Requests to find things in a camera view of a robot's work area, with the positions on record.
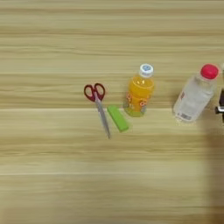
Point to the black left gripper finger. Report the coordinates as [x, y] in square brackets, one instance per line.
[221, 99]

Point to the clear bottle with red cap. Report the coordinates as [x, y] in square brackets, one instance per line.
[194, 97]

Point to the orange juice bottle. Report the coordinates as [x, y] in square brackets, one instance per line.
[140, 92]

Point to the green rectangular block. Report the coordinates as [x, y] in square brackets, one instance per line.
[118, 119]

